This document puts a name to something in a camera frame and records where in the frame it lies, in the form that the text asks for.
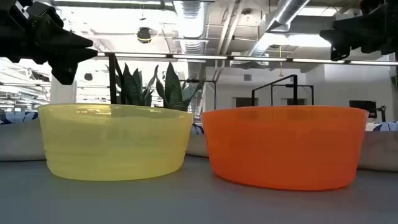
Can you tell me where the yellow translucent plastic bowl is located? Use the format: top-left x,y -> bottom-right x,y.
37,103 -> 195,182

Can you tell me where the black metal frame stand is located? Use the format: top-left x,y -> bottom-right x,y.
251,74 -> 315,107

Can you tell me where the black vertical frame post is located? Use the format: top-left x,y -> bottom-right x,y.
108,52 -> 118,105

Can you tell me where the long LED light bar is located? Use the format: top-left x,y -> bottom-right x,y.
93,52 -> 398,67

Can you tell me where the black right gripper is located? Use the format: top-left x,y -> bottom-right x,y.
319,0 -> 398,62

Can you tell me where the silver ceiling air duct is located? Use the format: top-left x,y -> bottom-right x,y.
248,0 -> 312,57

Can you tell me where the black round ceiling fixture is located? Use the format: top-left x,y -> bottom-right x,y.
136,27 -> 152,44

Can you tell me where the snake plant in white pot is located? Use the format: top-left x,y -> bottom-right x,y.
105,57 -> 159,108
154,62 -> 206,112

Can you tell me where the black computer monitor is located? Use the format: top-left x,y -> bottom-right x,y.
348,100 -> 378,119

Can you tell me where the orange plastic bowl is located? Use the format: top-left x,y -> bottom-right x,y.
200,105 -> 369,191

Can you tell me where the blue patterned paper bowl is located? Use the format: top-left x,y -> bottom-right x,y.
0,111 -> 47,162
357,120 -> 398,172
185,123 -> 210,158

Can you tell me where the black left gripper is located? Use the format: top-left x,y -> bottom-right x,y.
0,0 -> 99,86

